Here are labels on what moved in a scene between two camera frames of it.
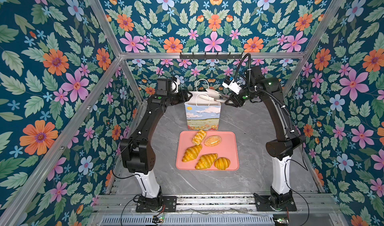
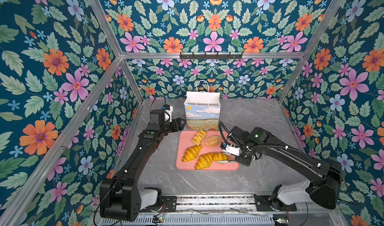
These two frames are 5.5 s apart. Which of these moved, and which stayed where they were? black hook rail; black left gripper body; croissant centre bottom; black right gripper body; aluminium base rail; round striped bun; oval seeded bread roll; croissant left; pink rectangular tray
Moved: black left gripper body; black right gripper body; round striped bun
Stayed: aluminium base rail; pink rectangular tray; croissant centre bottom; oval seeded bread roll; black hook rail; croissant left
